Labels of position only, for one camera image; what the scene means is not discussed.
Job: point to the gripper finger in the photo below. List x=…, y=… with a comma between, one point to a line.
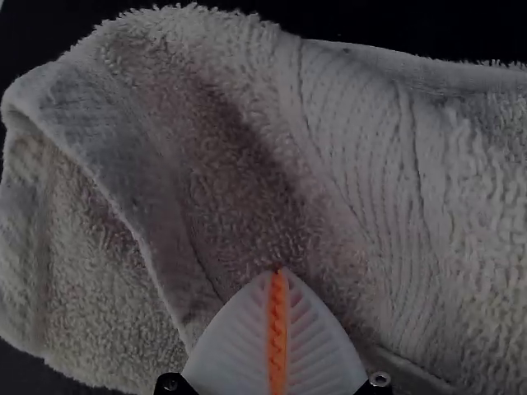
x=234, y=337
x=321, y=345

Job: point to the pale towel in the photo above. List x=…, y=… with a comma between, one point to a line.
x=329, y=164

